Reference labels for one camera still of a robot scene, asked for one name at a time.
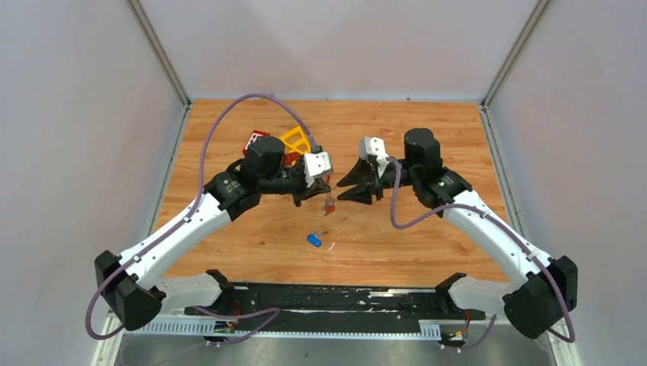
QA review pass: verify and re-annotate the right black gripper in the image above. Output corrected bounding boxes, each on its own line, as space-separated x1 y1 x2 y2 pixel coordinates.
336 158 420 204

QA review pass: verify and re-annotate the metal keyring holder red handle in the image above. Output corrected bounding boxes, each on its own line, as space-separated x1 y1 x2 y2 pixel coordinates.
320 186 336 217

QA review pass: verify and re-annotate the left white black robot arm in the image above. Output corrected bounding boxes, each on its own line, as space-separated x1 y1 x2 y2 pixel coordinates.
95 136 333 331

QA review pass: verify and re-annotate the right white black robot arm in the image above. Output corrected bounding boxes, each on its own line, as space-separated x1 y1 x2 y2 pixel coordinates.
337 128 578 343

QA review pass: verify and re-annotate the red toy brick car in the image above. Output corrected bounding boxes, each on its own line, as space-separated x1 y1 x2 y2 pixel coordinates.
283 152 302 166

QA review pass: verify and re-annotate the red window toy brick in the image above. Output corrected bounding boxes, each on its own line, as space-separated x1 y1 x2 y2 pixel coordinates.
243 130 271 155

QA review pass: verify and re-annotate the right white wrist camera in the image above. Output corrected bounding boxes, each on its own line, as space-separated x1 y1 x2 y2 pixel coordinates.
359 136 388 167

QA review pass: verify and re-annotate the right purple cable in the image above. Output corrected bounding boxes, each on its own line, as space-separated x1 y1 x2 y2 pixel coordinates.
386 157 578 353

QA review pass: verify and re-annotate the purple cable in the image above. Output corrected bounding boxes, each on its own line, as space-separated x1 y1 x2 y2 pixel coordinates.
85 93 320 349
386 157 578 353

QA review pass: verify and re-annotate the yellow triangular toy frame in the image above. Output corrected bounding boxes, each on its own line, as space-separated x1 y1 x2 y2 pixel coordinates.
278 126 312 154

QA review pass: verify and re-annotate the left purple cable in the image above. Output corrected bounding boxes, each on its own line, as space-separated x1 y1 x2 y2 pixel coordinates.
85 93 320 349

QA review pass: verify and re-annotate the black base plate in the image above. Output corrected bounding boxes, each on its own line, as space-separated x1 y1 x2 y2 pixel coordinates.
208 282 486 332

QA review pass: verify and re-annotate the white slotted cable duct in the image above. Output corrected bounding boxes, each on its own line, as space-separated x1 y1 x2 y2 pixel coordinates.
134 316 441 341

